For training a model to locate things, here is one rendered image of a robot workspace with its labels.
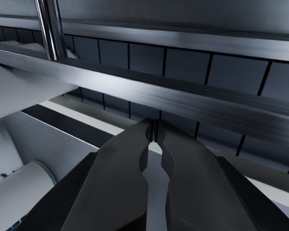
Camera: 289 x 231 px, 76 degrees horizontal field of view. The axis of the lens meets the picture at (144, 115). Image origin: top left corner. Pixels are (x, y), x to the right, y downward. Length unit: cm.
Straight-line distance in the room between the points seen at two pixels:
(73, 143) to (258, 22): 29
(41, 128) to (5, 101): 21
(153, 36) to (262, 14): 9
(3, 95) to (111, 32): 11
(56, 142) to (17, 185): 13
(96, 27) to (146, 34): 6
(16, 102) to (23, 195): 29
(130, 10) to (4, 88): 15
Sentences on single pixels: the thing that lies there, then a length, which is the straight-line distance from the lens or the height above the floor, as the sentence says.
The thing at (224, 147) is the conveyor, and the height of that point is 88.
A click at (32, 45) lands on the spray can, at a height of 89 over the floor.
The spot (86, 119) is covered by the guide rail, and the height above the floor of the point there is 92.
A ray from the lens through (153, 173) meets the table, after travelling 32.
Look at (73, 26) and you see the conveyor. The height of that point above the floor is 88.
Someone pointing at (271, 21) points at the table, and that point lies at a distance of 20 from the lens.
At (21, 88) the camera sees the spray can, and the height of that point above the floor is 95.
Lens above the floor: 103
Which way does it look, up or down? 48 degrees down
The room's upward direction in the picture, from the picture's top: 129 degrees counter-clockwise
